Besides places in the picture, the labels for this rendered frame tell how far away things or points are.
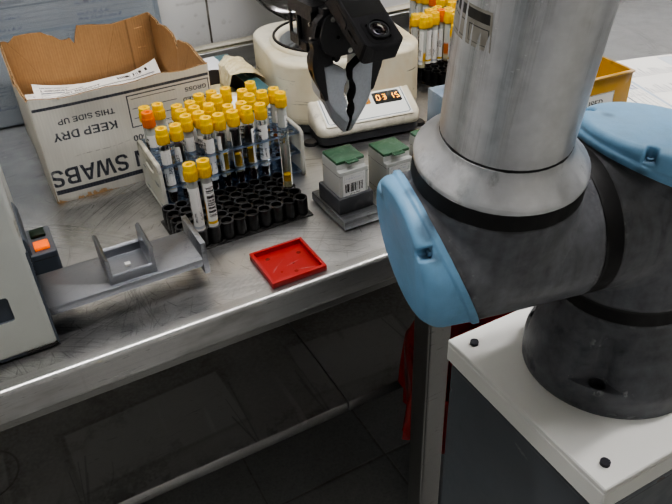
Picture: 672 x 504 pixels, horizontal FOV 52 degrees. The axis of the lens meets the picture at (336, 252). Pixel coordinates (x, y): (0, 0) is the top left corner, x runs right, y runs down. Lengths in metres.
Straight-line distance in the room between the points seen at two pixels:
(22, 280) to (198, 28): 0.75
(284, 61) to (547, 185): 0.70
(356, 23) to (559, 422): 0.42
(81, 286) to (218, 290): 0.14
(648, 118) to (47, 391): 0.59
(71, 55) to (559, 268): 0.93
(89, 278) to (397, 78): 0.58
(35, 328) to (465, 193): 0.47
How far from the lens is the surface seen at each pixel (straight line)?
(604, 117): 0.55
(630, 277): 0.55
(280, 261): 0.82
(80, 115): 0.98
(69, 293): 0.77
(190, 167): 0.80
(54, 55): 1.24
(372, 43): 0.71
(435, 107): 1.00
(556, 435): 0.61
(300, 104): 1.09
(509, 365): 0.66
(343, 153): 0.87
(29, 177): 1.11
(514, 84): 0.40
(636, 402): 0.62
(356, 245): 0.84
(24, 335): 0.76
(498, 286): 0.47
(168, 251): 0.79
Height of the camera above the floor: 1.35
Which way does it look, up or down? 35 degrees down
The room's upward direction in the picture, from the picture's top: 3 degrees counter-clockwise
